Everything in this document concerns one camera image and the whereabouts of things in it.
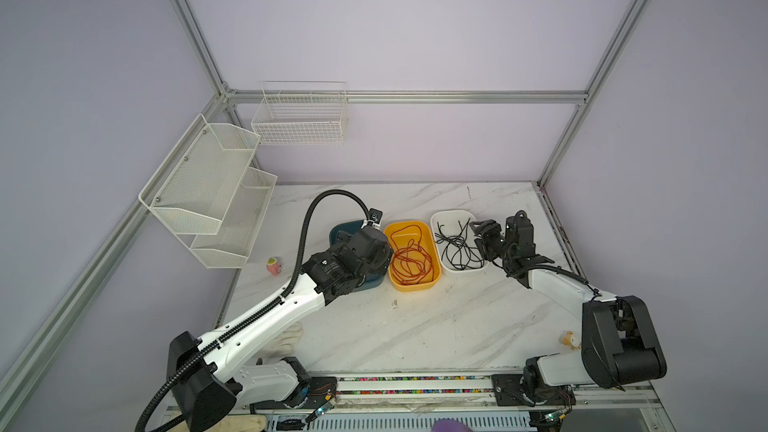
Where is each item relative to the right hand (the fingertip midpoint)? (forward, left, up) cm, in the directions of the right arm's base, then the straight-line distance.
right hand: (469, 227), depth 89 cm
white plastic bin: (+12, +4, -14) cm, 19 cm away
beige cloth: (-49, +58, -12) cm, 77 cm away
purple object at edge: (-48, +9, -16) cm, 51 cm away
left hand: (-12, +30, +8) cm, 34 cm away
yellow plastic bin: (+1, +12, -10) cm, 16 cm away
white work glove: (-31, +53, -13) cm, 63 cm away
